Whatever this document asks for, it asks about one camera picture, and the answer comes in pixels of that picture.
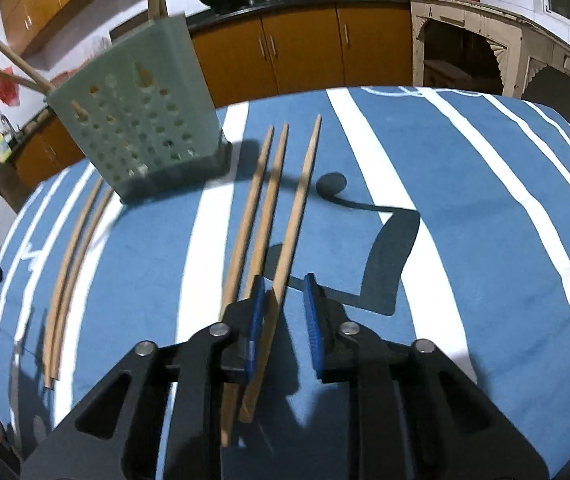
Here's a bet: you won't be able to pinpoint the blue white striped tablecloth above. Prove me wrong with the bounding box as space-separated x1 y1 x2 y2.
0 88 570 479

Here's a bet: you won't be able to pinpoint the yellow detergent bottle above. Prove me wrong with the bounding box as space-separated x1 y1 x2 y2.
0 133 12 164

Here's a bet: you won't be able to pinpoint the wooden lower kitchen cabinets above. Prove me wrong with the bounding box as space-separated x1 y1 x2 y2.
0 0 414 191

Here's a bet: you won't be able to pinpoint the sink faucet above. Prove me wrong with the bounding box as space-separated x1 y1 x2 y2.
1 115 15 136

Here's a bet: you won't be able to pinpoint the green perforated utensil holder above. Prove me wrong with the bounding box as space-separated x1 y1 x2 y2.
46 14 231 204

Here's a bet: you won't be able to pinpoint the red plastic bag on wall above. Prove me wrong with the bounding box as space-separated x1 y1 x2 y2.
0 77 20 107

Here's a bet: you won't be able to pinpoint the beige carved side cabinet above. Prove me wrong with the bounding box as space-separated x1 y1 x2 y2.
410 0 570 98

